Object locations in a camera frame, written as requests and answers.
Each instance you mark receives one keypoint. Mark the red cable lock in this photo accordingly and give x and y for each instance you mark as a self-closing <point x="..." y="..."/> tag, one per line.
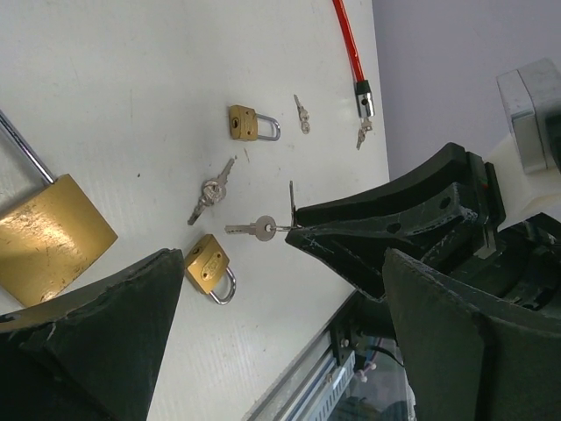
<point x="363" y="92"/>

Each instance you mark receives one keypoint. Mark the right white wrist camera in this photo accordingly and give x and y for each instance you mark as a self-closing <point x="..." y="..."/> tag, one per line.
<point x="527" y="161"/>

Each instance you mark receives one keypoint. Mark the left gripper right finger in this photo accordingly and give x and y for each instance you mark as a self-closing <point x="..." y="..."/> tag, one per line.
<point x="470" y="355"/>

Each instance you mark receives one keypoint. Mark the silver key bunch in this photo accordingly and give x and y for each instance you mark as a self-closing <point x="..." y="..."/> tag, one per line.
<point x="265" y="227"/>
<point x="366" y="125"/>

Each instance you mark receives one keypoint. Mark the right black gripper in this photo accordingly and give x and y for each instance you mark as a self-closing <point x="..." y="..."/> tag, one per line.
<point x="519" y="264"/>

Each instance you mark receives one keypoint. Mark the large brass padlock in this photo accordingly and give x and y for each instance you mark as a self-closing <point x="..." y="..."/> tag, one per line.
<point x="51" y="238"/>

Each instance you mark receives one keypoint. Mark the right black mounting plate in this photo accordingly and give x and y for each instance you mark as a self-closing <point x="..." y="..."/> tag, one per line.
<point x="359" y="327"/>

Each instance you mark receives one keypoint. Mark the small brass padlock long shackle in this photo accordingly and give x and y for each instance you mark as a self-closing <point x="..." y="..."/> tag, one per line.
<point x="244" y="124"/>

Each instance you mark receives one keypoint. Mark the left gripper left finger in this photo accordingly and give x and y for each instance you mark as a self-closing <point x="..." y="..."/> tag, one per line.
<point x="93" y="353"/>

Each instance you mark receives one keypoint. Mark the silver key pair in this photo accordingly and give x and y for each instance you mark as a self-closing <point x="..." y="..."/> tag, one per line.
<point x="213" y="191"/>

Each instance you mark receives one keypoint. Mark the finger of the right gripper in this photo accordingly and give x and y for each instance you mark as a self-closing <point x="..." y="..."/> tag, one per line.
<point x="355" y="249"/>

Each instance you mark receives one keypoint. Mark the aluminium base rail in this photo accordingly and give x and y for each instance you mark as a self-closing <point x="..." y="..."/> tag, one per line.
<point x="316" y="380"/>

